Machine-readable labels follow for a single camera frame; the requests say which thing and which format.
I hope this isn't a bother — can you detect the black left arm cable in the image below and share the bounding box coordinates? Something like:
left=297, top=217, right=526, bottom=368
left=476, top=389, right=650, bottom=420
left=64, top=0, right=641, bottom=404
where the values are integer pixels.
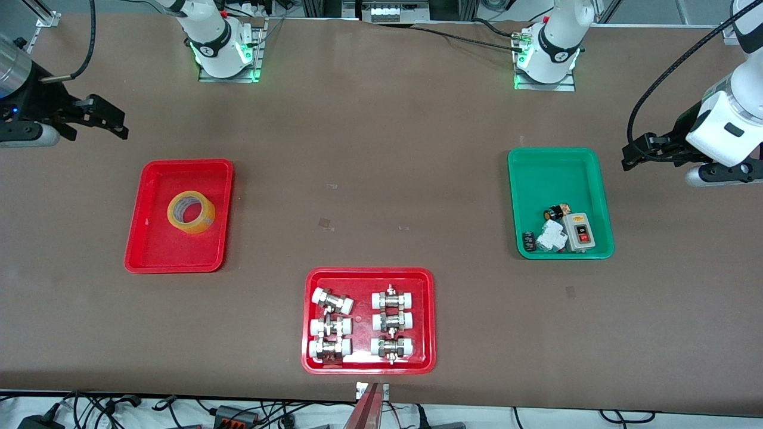
left=625, top=12, right=746, bottom=164

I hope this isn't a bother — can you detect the green plastic tray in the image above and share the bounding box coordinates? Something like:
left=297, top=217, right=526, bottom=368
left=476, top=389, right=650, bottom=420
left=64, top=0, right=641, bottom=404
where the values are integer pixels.
left=508, top=147, right=615, bottom=260

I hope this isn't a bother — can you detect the grey power strip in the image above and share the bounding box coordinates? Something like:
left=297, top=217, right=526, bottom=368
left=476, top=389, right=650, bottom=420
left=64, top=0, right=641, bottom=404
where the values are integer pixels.
left=358, top=0, right=431, bottom=23

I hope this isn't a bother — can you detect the black orange connector box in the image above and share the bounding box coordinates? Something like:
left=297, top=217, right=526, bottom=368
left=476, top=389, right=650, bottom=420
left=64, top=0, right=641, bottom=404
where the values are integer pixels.
left=213, top=405, right=261, bottom=427

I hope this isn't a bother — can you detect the black power adapter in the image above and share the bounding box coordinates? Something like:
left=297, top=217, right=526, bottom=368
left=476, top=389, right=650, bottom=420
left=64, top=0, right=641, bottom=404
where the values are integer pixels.
left=17, top=414, right=65, bottom=429

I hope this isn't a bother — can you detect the grey switch box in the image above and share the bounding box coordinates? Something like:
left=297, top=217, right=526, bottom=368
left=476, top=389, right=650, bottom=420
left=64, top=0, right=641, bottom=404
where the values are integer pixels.
left=563, top=213, right=597, bottom=254

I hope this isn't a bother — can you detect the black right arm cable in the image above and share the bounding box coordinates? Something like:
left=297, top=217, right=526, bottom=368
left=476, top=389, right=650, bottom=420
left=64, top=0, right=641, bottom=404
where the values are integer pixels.
left=39, top=0, right=97, bottom=83

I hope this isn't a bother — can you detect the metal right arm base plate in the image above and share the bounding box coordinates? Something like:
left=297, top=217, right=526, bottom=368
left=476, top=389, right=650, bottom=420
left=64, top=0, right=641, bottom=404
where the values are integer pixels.
left=198, top=18, right=266, bottom=84

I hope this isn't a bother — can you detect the yellow tape roll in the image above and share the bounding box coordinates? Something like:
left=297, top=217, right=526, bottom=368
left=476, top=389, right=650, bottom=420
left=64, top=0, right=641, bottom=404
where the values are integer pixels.
left=166, top=190, right=216, bottom=235

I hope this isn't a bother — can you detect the red metal bar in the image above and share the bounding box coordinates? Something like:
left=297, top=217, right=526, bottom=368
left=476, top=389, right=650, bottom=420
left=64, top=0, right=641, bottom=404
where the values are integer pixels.
left=343, top=383, right=382, bottom=429

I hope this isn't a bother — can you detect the metal white pipe fitting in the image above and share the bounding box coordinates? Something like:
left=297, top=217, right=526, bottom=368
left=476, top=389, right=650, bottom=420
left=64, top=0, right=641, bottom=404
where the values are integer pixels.
left=311, top=287, right=355, bottom=315
left=371, top=311, right=414, bottom=333
left=308, top=337, right=353, bottom=363
left=370, top=335, right=415, bottom=365
left=371, top=285, right=415, bottom=310
left=309, top=316, right=353, bottom=339

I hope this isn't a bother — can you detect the red plastic tray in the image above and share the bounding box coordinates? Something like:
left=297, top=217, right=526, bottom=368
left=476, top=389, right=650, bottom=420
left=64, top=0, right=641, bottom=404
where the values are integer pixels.
left=124, top=158, right=234, bottom=274
left=301, top=267, right=436, bottom=375

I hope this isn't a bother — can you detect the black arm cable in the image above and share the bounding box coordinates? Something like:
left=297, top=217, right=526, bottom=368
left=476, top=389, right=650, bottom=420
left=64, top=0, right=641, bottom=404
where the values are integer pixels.
left=39, top=0, right=97, bottom=83
left=625, top=12, right=746, bottom=164

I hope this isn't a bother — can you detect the small silver plate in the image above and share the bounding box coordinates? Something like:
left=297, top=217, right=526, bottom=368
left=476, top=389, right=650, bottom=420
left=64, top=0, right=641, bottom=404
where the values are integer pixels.
left=355, top=381, right=390, bottom=400

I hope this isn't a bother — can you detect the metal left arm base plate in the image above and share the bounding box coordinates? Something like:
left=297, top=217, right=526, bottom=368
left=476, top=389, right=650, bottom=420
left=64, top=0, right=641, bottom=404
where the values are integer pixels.
left=514, top=57, right=576, bottom=92

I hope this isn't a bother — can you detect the black table cable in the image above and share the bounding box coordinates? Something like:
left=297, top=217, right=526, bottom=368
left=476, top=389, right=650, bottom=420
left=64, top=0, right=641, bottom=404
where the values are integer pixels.
left=411, top=25, right=525, bottom=53

